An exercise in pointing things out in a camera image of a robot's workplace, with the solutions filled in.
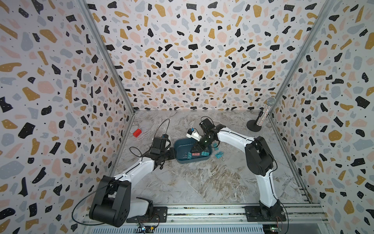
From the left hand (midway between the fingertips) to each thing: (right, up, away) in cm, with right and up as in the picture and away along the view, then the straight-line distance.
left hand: (177, 151), depth 89 cm
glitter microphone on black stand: (+56, +15, +20) cm, 62 cm away
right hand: (+9, 0, +1) cm, 10 cm away
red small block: (-32, +10, +17) cm, 37 cm away
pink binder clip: (+11, -3, +4) cm, 12 cm away
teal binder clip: (+18, -3, +6) cm, 19 cm away
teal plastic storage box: (+2, +1, +11) cm, 11 cm away
